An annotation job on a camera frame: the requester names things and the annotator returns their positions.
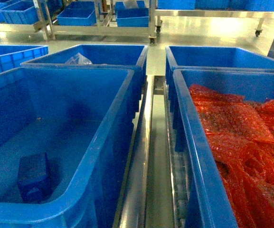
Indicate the clear plastic bag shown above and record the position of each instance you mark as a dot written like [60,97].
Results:
[79,59]

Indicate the blue bin far left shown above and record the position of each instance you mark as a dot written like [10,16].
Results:
[11,56]

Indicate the blue bin front left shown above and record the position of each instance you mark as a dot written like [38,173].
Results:
[81,117]

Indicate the stainless steel shelf rack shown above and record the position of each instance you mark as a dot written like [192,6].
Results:
[154,193]

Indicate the blue bin with red bags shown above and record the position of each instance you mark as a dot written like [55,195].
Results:
[212,208]

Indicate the blue block part with knob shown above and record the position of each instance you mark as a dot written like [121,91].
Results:
[33,179]

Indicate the red bubble wrap bags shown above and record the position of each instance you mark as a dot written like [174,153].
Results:
[240,134]

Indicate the blue bin rear left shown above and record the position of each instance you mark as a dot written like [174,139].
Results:
[103,56]

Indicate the blue bin rear right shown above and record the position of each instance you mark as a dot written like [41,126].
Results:
[214,58]

